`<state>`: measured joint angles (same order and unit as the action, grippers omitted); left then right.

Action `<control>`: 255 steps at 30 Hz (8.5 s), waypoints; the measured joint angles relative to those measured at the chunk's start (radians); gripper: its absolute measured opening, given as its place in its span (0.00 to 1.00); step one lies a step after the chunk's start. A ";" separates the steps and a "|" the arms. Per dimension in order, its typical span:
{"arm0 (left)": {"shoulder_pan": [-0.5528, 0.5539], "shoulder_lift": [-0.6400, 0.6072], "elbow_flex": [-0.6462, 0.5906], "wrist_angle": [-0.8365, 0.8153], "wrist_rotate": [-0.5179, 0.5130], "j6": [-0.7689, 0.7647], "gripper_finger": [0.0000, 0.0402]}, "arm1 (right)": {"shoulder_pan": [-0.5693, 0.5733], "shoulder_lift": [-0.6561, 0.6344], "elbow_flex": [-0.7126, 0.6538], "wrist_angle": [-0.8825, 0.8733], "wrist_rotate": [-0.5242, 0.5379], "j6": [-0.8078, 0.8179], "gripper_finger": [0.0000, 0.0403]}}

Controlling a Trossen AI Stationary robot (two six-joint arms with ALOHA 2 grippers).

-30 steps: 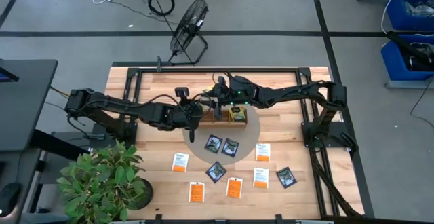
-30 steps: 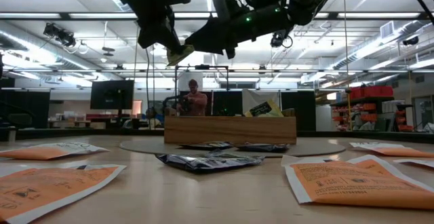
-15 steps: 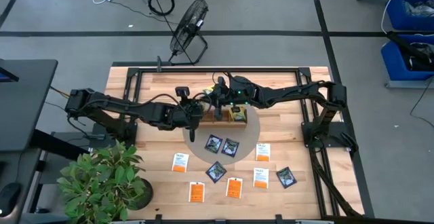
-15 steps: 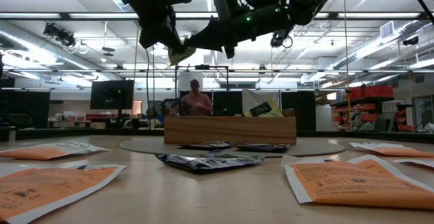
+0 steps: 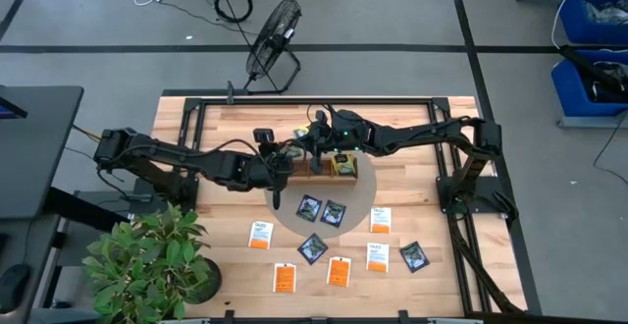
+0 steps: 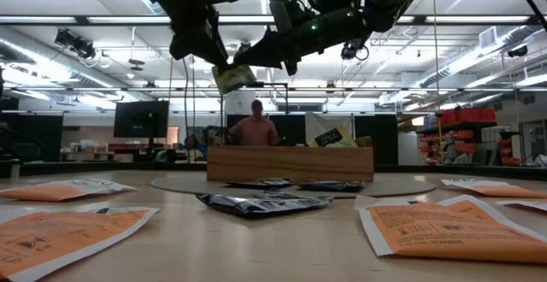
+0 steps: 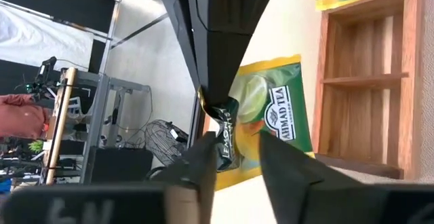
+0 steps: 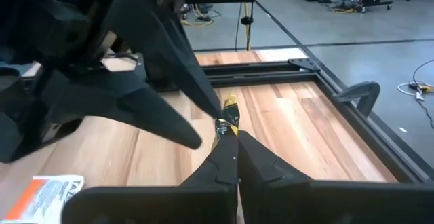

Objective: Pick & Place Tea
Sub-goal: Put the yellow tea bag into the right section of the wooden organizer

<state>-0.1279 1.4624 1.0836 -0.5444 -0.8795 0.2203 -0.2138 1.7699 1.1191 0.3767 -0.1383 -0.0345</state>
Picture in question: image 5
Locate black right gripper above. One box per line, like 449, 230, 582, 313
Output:
309, 110, 373, 177

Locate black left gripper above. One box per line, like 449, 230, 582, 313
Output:
242, 139, 296, 212

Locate dark blue tea packet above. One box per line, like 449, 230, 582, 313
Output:
295, 193, 324, 223
296, 233, 330, 266
320, 199, 347, 229
398, 241, 431, 274

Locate white orange tea packet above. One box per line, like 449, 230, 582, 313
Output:
272, 262, 297, 295
369, 206, 393, 235
247, 220, 275, 251
326, 255, 352, 289
365, 242, 391, 274

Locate wooden compartment box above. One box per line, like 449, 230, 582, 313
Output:
287, 156, 359, 187

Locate black floor fan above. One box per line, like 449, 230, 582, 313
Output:
243, 0, 303, 95

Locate black plant pot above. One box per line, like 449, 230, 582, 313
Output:
188, 257, 223, 304

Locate green leafy plant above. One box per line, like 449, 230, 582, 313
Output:
81, 201, 210, 324

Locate black desk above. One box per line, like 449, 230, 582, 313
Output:
0, 84, 84, 220

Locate grey desk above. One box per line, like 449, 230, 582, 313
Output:
0, 214, 64, 324

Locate blue storage bin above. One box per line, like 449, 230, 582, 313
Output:
550, 49, 628, 118
558, 0, 628, 45

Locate black pole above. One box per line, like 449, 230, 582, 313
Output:
558, 43, 628, 97

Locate black laptop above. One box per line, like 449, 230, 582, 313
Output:
0, 95, 28, 120

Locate black computer mouse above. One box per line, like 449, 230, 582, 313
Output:
0, 263, 31, 314

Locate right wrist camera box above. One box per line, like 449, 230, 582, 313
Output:
333, 110, 367, 141

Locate coiled black cable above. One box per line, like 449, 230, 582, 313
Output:
213, 0, 254, 25

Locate black cable conduit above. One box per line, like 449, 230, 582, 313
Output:
448, 213, 524, 314

